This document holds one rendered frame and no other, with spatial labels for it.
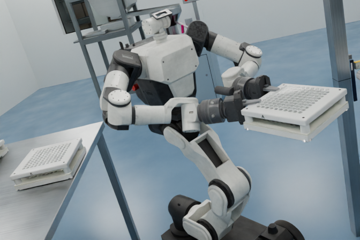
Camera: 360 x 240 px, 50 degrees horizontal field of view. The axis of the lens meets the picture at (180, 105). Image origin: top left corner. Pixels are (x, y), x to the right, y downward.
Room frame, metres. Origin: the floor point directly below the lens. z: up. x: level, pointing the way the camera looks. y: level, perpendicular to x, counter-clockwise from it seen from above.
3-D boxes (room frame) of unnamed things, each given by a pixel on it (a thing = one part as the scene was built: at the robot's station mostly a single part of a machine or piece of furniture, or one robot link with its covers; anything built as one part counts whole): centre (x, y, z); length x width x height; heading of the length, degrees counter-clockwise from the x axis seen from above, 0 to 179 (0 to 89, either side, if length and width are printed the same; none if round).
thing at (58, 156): (1.53, 0.61, 0.93); 0.25 x 0.24 x 0.02; 175
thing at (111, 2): (4.96, 0.41, 0.75); 1.43 x 1.06 x 1.50; 76
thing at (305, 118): (1.15, -0.36, 1.04); 0.25 x 0.24 x 0.02; 126
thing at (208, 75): (4.26, -0.21, 0.38); 0.63 x 0.57 x 0.76; 76
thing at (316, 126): (1.15, -0.36, 1.00); 0.24 x 0.24 x 0.02; 36
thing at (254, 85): (1.37, -0.29, 1.04); 0.12 x 0.10 x 0.13; 28
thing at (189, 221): (1.68, 0.02, 0.28); 0.21 x 0.20 x 0.13; 36
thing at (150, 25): (1.66, 0.01, 1.33); 0.10 x 0.07 x 0.09; 126
